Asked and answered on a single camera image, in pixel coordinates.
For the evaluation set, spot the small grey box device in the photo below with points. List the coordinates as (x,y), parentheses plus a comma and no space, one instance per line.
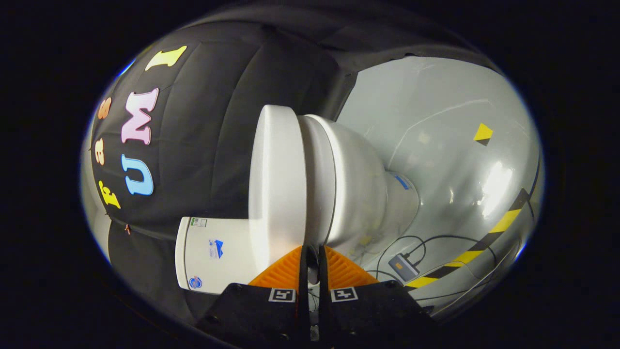
(402,267)

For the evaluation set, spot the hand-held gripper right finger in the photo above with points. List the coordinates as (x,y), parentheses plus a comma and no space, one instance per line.
(323,291)

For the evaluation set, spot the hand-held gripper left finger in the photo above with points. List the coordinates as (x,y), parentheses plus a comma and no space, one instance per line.
(303,291)

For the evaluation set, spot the yellow black striped floor tape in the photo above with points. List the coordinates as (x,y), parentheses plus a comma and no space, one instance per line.
(503,222)

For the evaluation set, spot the black backdrop cloth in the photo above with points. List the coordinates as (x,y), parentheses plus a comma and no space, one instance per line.
(203,145)

